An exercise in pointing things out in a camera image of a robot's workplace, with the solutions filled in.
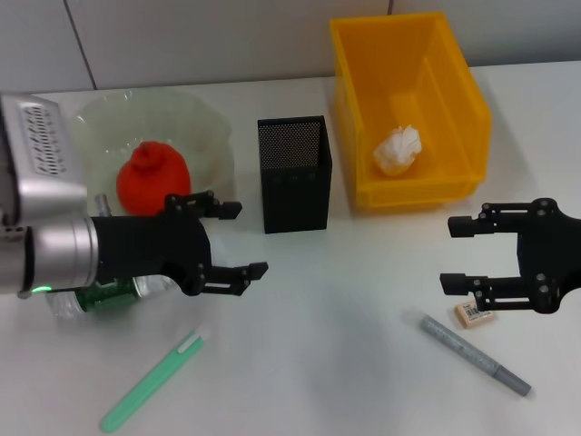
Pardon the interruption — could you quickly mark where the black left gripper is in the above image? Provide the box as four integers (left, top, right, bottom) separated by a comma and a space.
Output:
93, 190, 270, 297

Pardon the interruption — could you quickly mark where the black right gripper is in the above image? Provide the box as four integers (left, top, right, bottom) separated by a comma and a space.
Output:
438, 197, 581, 314

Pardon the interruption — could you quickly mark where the orange toy fruit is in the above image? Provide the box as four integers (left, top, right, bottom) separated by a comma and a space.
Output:
115, 140, 192, 217

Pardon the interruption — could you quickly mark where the white paper ball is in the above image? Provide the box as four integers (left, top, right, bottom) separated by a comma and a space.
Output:
372, 124, 424, 177

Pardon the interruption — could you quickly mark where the clear bottle with green label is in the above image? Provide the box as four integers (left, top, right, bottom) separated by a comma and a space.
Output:
44, 235, 231, 322

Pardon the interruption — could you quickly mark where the beige eraser with barcode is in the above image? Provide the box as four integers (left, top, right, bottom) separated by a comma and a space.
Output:
453, 302, 498, 329

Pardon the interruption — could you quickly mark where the black mesh pen holder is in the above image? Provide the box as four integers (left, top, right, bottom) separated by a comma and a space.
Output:
257, 114, 333, 235

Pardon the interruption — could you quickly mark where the grey marker pen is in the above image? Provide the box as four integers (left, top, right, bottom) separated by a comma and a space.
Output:
419, 313, 533, 399

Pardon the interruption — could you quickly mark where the green glass fruit plate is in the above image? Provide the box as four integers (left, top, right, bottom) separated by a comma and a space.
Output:
72, 89, 237, 219

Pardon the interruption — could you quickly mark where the green pen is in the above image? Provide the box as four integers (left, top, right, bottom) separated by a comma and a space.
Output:
99, 324, 212, 433

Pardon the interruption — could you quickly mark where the yellow plastic bin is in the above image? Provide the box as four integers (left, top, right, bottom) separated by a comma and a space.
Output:
330, 12, 492, 211

